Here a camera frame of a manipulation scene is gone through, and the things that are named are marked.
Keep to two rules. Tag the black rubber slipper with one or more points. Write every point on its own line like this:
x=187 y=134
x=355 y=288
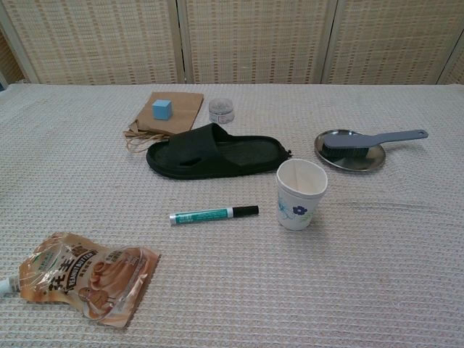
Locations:
x=203 y=154

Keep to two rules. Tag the grey cleaning brush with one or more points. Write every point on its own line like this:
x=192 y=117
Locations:
x=366 y=139

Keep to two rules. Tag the green marker pen black cap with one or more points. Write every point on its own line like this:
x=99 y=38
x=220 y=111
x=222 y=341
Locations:
x=203 y=216

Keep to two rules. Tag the clear round clip jar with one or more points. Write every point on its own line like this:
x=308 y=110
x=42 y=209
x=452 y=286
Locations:
x=221 y=111

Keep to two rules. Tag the flower print paper cup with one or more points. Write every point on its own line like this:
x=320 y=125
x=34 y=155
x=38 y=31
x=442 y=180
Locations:
x=301 y=214

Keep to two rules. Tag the brown paper bag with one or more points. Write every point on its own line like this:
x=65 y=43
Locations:
x=185 y=108

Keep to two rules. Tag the small blue cube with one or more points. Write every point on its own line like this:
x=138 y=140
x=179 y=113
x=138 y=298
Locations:
x=162 y=109

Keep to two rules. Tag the round stainless steel plate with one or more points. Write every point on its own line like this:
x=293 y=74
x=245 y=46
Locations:
x=349 y=165

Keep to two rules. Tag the bamboo folding screen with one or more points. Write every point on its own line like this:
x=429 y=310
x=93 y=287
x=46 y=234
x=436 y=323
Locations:
x=253 y=40

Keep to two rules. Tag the woven beige tablecloth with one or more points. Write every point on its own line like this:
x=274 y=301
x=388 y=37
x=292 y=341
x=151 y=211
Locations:
x=362 y=272

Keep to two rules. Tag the peanut butter spout pouch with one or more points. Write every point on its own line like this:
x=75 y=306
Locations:
x=90 y=275

